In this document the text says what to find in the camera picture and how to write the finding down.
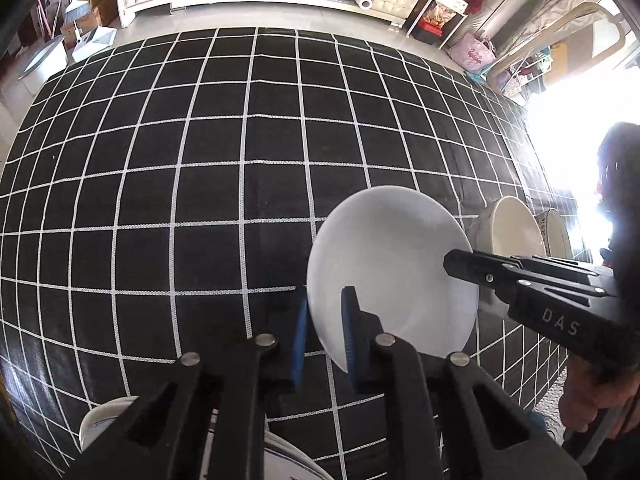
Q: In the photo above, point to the blue and white bowl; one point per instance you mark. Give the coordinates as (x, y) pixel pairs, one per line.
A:
(100, 420)

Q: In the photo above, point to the arched standing mirror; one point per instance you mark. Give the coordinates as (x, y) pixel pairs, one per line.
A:
(607, 40)

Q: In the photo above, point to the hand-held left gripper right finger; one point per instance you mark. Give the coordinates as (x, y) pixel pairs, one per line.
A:
(350, 340)

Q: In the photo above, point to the large pink flower plate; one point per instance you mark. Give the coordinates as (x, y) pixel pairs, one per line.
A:
(295, 460)

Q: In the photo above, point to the plain white plate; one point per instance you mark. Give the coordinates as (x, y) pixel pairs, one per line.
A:
(390, 260)

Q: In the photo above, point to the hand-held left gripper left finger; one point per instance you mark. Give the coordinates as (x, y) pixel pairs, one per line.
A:
(300, 340)

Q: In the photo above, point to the pink bag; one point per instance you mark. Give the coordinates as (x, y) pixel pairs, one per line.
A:
(472, 55)

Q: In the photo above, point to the white mop bucket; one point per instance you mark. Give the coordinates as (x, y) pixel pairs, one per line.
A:
(45, 57)

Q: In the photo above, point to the cardboard box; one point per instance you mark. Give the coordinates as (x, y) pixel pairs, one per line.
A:
(105, 10)

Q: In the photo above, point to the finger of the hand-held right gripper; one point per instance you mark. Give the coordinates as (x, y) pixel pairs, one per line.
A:
(550, 290)
(462, 265)

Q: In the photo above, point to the patterned rim bowl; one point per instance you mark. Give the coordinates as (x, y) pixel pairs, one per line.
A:
(557, 235)

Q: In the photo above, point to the white paper roll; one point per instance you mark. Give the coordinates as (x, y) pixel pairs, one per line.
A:
(362, 1)

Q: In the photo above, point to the person's right hand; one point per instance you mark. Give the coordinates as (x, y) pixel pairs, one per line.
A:
(580, 395)

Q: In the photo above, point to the patterned beige curtain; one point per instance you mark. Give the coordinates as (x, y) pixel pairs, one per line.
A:
(565, 15)

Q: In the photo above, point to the grey broom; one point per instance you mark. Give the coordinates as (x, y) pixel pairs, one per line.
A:
(77, 10)

